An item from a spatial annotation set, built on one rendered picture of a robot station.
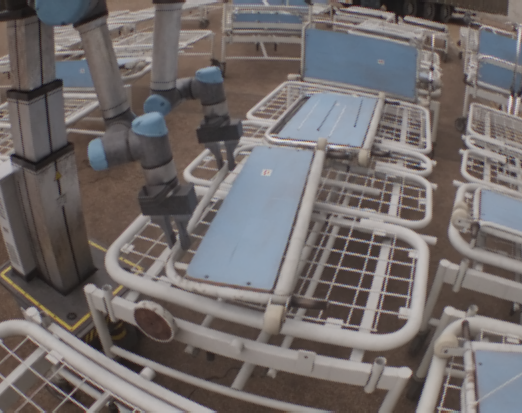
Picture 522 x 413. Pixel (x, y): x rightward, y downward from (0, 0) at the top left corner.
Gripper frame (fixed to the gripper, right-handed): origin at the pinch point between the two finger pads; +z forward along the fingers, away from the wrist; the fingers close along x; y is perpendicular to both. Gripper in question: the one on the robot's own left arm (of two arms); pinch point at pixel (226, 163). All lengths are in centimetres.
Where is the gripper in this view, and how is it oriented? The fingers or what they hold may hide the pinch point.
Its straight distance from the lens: 149.2
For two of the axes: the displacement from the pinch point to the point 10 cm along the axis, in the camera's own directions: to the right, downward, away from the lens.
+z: 1.6, 8.7, 4.7
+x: -9.6, 0.4, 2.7
